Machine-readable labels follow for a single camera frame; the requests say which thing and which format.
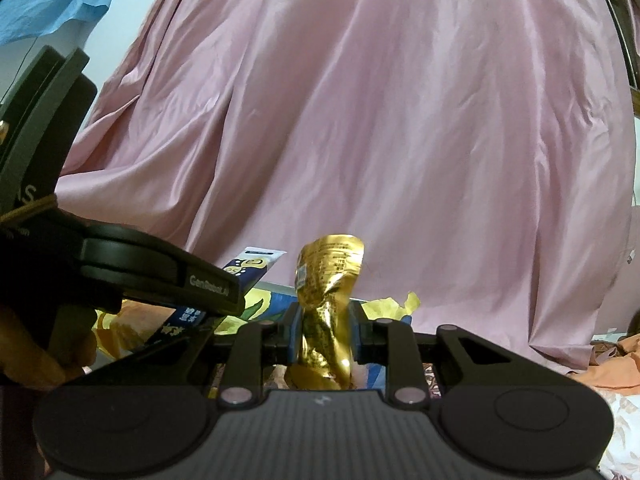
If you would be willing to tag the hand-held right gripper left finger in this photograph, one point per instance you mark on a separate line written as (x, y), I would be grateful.
(295, 335)

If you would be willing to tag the orange cloth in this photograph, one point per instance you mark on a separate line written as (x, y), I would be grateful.
(610, 365)

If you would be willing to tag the person's left hand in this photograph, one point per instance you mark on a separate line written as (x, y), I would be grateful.
(25, 360)

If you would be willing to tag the gold foil snack packet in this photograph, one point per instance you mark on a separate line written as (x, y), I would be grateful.
(325, 280)

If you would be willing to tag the dark blue stick packet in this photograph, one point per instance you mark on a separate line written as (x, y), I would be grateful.
(250, 267)

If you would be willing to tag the pink curtain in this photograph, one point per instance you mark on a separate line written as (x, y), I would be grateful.
(375, 110)

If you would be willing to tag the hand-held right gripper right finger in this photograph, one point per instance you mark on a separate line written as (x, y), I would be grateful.
(355, 335)

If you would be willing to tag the dark brown bag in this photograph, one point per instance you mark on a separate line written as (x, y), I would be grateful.
(607, 349)

